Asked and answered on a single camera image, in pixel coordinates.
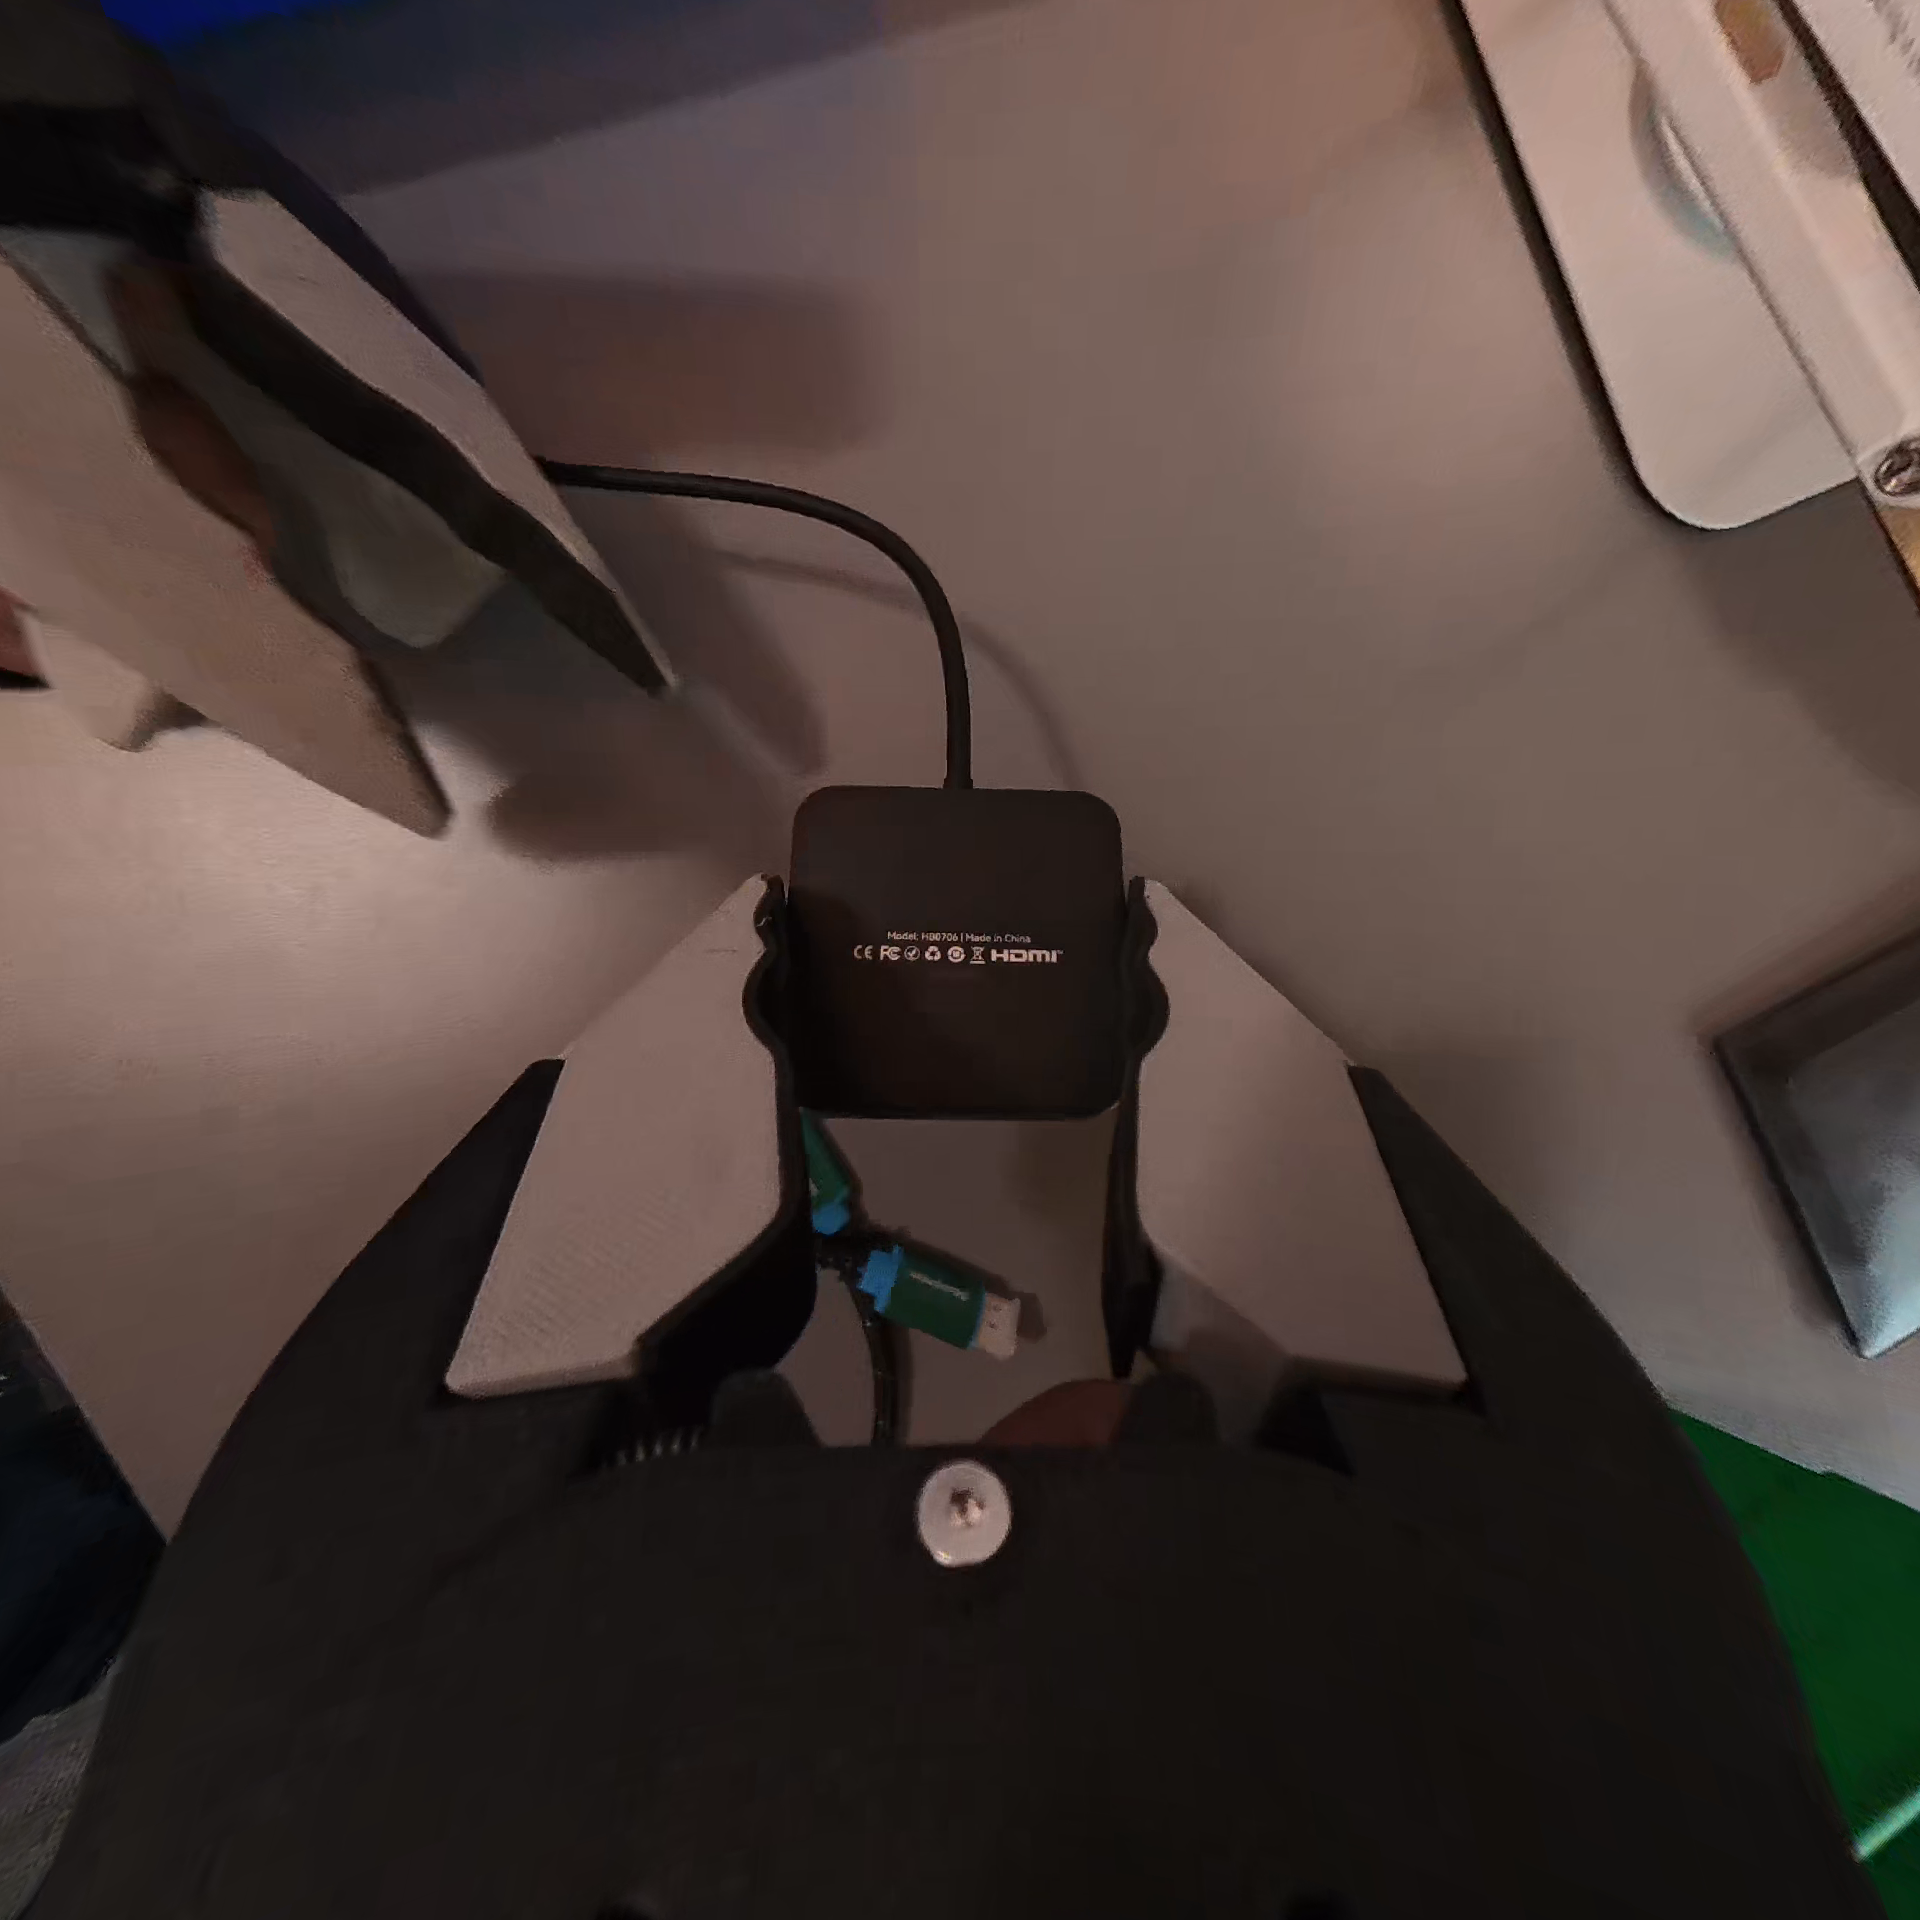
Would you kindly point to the green plastic bin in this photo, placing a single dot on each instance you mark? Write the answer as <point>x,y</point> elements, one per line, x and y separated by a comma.
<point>1830,1576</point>

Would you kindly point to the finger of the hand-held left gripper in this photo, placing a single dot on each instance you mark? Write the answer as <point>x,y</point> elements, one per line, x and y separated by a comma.
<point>182,599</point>
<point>377,375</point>

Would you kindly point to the printed instruction sheet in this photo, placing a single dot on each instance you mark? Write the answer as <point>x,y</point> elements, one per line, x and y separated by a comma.
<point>1882,60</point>

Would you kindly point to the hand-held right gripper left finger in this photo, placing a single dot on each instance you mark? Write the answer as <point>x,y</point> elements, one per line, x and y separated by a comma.
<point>630,1200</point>

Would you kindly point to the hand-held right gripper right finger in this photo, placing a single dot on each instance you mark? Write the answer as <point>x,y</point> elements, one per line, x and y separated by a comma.
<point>1291,1214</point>

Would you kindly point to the silver foil pouch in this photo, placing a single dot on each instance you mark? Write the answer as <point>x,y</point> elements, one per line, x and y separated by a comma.
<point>1845,1141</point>

